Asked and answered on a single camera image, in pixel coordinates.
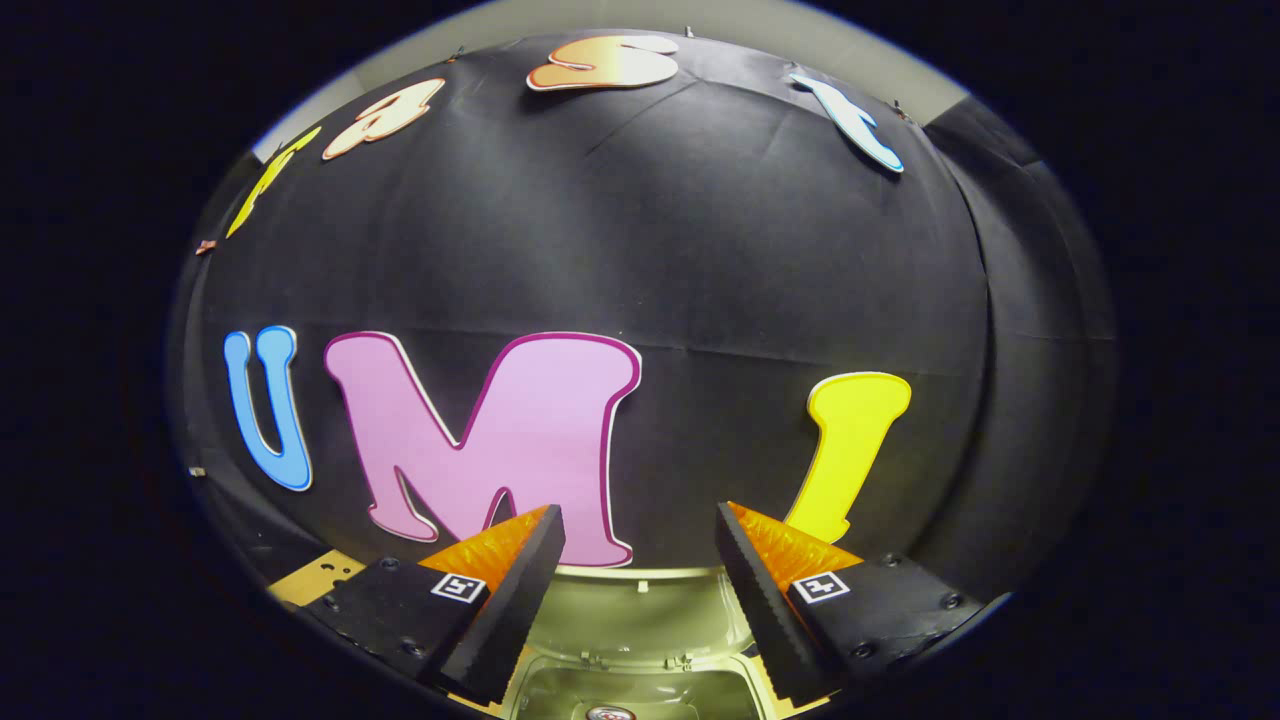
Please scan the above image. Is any pale green desktop garbage bin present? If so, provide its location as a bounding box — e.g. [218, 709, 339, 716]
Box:
[497, 565, 796, 720]

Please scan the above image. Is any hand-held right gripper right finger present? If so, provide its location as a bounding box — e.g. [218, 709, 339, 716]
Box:
[714, 500, 966, 708]

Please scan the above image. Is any wooden desktop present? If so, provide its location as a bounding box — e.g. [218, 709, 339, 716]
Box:
[265, 548, 836, 719]

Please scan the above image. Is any black backdrop cloth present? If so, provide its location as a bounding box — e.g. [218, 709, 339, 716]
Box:
[165, 30, 1116, 601]

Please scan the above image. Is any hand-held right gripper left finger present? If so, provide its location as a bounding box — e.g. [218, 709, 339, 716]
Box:
[300, 503, 567, 706]

